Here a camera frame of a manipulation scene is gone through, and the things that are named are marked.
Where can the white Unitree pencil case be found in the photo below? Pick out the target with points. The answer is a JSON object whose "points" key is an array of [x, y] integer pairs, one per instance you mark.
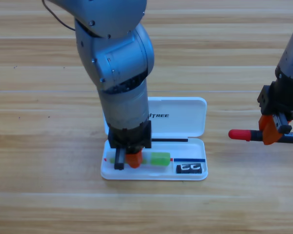
{"points": [[185, 122]]}

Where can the green and white pen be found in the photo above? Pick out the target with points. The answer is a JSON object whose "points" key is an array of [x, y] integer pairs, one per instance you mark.
{"points": [[160, 159]]}

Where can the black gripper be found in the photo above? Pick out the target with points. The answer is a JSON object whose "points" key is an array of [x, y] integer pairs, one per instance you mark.
{"points": [[288, 97], [131, 137]]}

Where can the red and black marker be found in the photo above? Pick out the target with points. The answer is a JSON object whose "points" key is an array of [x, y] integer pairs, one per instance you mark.
{"points": [[239, 134]]}

